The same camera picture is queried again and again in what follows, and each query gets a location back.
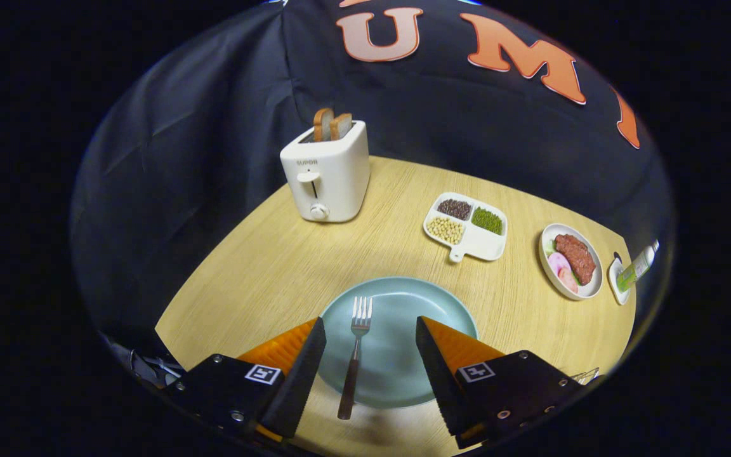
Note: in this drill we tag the pink ham slice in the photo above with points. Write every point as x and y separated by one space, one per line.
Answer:
568 281
558 263

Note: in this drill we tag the white toaster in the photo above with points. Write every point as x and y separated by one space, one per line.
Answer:
340 178

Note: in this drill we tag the white plate with food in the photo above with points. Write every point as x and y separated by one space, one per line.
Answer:
591 291

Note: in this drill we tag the pile of yellow soybeans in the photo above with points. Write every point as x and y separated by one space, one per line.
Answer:
445 230

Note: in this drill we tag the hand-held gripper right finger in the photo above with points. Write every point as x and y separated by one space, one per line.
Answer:
438 374

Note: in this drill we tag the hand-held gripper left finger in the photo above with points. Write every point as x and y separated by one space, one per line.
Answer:
299 374

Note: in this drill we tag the brown meat patty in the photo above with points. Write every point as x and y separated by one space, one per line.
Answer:
576 257

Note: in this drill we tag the light blue plate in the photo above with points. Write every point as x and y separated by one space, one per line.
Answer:
391 355

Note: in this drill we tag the pile of green beans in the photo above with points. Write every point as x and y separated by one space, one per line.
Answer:
487 221

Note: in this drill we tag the brown toast slice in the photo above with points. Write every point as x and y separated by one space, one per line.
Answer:
341 125
322 124

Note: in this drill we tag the white divided dish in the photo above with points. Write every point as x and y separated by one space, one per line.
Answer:
483 244

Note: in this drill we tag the small white saucer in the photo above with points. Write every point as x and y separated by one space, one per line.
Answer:
618 295

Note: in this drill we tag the green label bottle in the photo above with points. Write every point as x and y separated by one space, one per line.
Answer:
635 270

